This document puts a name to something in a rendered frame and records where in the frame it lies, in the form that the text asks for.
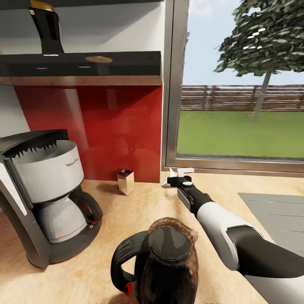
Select paper coffee filter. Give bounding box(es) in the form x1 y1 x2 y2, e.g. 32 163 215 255
162 169 176 186

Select bottle of coffee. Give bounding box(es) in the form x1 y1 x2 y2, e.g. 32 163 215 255
28 0 65 54

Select electric kettle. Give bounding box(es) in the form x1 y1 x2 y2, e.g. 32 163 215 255
111 217 199 304

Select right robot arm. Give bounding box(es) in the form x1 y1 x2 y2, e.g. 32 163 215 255
167 168 304 304

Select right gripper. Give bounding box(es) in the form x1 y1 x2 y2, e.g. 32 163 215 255
167 175 191 187

